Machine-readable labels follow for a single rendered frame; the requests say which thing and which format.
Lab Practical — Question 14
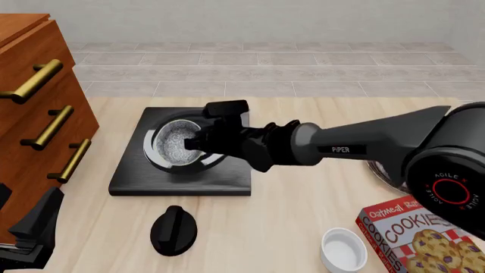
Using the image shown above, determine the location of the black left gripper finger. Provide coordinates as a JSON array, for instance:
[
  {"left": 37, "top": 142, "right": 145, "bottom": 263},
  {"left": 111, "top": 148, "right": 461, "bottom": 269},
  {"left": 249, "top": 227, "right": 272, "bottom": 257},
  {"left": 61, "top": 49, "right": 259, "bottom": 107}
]
[
  {"left": 0, "top": 182, "right": 13, "bottom": 213},
  {"left": 7, "top": 187, "right": 65, "bottom": 249}
]

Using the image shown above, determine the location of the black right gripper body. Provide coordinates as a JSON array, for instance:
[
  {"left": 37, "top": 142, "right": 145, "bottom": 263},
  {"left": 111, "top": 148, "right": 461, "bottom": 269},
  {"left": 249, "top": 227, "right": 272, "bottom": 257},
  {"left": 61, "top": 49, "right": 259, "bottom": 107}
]
[{"left": 194, "top": 115, "right": 248, "bottom": 157}]

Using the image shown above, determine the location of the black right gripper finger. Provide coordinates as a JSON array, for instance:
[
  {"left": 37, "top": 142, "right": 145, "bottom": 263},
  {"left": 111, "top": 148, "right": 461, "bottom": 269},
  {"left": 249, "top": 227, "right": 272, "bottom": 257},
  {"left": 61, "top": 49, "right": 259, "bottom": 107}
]
[{"left": 183, "top": 136, "right": 202, "bottom": 152}]

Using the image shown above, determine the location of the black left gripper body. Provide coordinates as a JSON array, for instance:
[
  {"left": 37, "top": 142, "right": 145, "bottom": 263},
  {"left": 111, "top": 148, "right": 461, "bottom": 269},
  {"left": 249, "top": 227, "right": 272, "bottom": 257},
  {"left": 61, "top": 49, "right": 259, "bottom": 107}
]
[{"left": 0, "top": 240, "right": 55, "bottom": 271}]

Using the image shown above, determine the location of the black bowl with patterned inside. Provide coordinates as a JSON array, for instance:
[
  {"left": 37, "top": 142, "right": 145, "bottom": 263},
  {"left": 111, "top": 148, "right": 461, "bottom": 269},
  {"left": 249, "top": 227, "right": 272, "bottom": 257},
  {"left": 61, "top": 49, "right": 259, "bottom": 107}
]
[{"left": 142, "top": 118, "right": 227, "bottom": 175}]

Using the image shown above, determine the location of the flat black stove plate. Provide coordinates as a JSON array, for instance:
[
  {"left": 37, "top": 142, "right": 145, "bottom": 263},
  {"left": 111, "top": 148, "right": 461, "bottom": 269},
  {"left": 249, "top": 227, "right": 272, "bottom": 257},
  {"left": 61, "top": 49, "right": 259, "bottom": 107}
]
[{"left": 108, "top": 106, "right": 253, "bottom": 198}]

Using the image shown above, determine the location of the round black stove knob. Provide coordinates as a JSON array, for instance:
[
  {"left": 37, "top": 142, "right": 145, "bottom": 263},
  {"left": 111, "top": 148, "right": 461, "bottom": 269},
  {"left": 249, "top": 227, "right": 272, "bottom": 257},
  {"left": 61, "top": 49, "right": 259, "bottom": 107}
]
[{"left": 149, "top": 205, "right": 199, "bottom": 257}]

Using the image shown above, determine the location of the wooden cabinet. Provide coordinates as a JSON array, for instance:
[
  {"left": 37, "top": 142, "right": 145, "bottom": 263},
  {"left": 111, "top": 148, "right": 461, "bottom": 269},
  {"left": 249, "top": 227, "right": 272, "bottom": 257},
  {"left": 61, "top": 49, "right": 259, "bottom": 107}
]
[{"left": 0, "top": 13, "right": 101, "bottom": 246}]

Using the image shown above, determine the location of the small white ramekin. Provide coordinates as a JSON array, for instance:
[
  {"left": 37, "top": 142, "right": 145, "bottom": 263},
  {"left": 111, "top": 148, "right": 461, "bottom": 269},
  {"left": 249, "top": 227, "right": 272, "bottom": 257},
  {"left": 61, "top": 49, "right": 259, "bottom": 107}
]
[{"left": 321, "top": 227, "right": 369, "bottom": 273}]

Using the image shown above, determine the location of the red oatmeal cookies box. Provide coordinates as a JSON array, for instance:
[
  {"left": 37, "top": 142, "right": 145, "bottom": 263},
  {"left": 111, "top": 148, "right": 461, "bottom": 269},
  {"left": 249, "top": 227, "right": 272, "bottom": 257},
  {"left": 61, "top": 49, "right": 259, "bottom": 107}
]
[{"left": 355, "top": 193, "right": 485, "bottom": 273}]

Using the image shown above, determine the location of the brass drawer handle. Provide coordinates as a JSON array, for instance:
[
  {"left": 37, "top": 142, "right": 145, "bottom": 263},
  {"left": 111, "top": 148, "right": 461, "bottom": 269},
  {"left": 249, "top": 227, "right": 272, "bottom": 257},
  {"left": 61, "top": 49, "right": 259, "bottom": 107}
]
[
  {"left": 46, "top": 138, "right": 92, "bottom": 184},
  {"left": 20, "top": 105, "right": 75, "bottom": 152},
  {"left": 0, "top": 58, "right": 64, "bottom": 105}
]

